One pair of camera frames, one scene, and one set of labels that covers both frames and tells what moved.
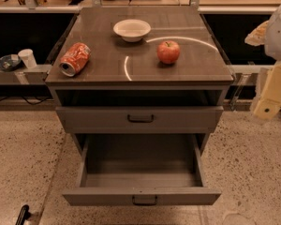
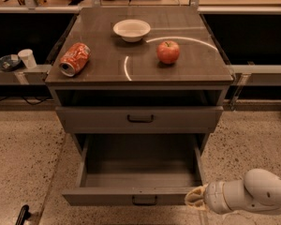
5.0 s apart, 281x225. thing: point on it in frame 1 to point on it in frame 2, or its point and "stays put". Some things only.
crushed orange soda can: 76,56 stays put
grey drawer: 141,170 stays put
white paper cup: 28,57 stays put
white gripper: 279,37 to 214,196
